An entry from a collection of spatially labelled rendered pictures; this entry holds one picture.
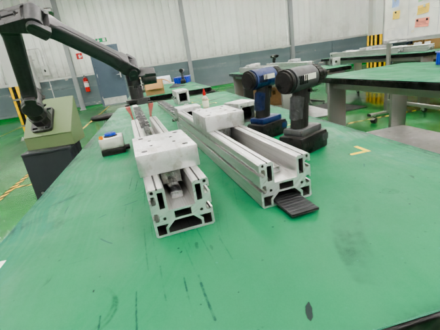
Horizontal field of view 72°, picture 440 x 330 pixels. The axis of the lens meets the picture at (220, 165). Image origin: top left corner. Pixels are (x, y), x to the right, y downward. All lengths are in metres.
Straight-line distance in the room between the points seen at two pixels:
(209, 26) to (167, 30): 1.55
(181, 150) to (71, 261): 0.25
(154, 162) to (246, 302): 0.29
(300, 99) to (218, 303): 0.56
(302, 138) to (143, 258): 0.49
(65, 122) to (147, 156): 1.02
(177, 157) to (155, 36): 11.82
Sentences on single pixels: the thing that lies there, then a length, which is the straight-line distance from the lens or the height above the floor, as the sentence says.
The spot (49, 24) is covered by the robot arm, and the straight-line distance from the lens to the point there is 1.20.
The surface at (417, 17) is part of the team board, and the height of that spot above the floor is 1.18.
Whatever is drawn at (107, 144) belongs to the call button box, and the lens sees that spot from 1.12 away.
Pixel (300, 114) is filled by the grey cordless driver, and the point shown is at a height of 0.88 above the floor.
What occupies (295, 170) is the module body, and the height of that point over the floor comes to 0.84.
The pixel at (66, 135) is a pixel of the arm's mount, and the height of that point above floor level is 0.82.
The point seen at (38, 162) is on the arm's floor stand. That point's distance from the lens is 1.53.
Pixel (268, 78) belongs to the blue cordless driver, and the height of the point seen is 0.96.
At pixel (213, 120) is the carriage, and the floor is 0.89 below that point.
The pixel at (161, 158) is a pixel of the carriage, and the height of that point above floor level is 0.89.
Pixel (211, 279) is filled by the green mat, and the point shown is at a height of 0.78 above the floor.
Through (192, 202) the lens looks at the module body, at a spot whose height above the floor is 0.82.
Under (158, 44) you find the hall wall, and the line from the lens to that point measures 12.31.
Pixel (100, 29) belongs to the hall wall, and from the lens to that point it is 12.49.
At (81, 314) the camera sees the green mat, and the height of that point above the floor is 0.78.
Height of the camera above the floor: 1.04
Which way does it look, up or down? 19 degrees down
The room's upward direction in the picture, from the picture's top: 8 degrees counter-clockwise
